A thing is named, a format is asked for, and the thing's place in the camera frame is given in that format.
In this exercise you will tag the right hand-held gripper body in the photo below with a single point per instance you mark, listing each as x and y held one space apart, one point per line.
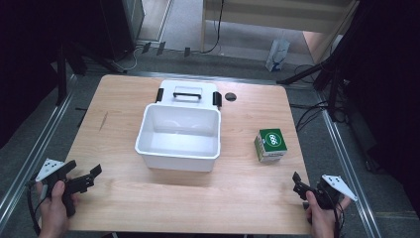
327 195

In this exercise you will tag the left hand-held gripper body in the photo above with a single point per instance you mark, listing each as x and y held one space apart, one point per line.
79 184

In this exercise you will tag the person's right hand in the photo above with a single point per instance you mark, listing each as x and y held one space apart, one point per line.
322 219

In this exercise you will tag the person's left hand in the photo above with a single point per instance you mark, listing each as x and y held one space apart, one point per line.
54 214

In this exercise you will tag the green and white carton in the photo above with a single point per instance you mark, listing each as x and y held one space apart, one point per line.
271 145

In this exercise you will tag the black metal stand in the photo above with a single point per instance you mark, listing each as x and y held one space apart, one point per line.
61 76

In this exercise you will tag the white plastic storage box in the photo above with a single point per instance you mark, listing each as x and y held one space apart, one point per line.
181 129

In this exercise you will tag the black tripod stand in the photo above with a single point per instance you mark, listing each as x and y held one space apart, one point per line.
327 69

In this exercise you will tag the white and blue bag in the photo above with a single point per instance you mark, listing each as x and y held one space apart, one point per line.
277 54

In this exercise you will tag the black tape strip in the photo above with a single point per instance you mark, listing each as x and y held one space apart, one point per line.
146 48
160 48
187 52

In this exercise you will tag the black cabinet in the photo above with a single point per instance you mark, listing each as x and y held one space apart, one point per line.
122 28

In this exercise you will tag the light wooden desk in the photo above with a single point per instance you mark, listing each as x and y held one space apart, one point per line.
280 15

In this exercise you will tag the metal floor rail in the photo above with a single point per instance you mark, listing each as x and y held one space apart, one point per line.
350 172
31 158

